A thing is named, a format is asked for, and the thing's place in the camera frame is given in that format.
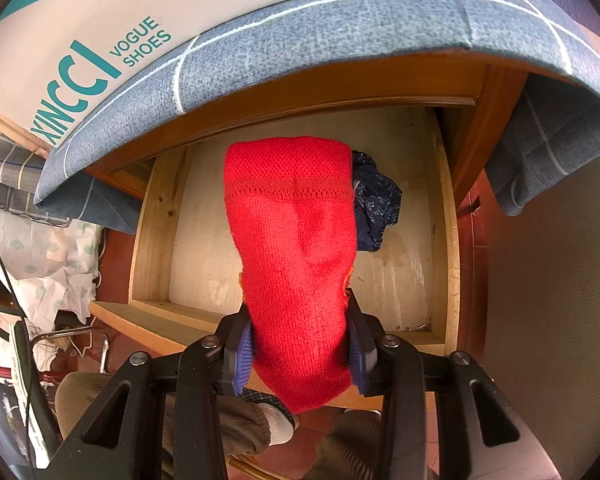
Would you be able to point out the white shoe box teal print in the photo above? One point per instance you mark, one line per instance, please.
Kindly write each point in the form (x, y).
(130, 0)

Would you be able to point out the person's white sock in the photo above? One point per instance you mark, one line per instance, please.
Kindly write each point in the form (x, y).
(280, 425)

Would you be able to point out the wooden drawer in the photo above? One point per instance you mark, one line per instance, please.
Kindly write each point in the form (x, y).
(195, 240)

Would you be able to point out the person's left leg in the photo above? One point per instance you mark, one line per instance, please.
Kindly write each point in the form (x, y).
(240, 425)

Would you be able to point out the blue checked cloth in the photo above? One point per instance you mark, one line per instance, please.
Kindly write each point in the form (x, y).
(330, 25)

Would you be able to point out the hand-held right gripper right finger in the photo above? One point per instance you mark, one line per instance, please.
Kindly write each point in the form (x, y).
(362, 365)

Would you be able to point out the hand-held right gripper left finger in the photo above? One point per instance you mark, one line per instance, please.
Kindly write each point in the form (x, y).
(244, 360)

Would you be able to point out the metal chair frame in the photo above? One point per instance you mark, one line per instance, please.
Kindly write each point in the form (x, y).
(70, 331)

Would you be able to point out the person's left plaid slipper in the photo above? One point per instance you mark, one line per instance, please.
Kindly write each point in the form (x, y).
(260, 397)

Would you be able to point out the navy patterned underwear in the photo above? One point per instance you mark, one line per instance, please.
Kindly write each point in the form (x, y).
(375, 200)

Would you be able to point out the wooden nightstand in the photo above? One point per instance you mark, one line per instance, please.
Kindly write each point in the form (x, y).
(330, 85)

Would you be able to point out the red knitted underwear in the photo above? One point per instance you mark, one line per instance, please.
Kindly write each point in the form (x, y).
(290, 260)

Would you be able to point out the white green-print plastic bag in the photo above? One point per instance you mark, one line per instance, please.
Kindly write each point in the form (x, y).
(40, 250)

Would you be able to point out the grey plaid cloth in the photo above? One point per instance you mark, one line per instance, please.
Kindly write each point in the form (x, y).
(10, 165)

